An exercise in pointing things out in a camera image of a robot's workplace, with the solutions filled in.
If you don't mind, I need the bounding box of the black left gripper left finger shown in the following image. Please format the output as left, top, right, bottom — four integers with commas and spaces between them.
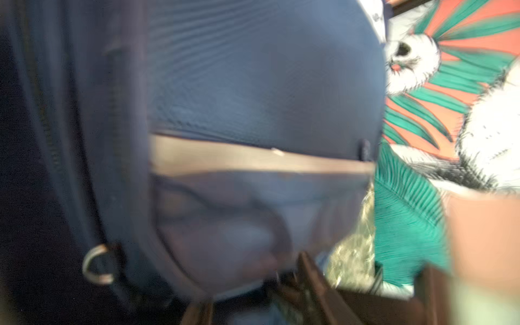
180, 301, 213, 325

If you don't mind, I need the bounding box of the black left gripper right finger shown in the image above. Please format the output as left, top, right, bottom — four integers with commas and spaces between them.
297, 252, 363, 325

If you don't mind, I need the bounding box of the navy blue school backpack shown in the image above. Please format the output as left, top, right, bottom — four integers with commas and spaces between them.
1, 1, 390, 324

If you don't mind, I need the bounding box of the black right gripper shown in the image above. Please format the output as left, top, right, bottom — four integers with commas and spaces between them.
336, 263, 456, 325

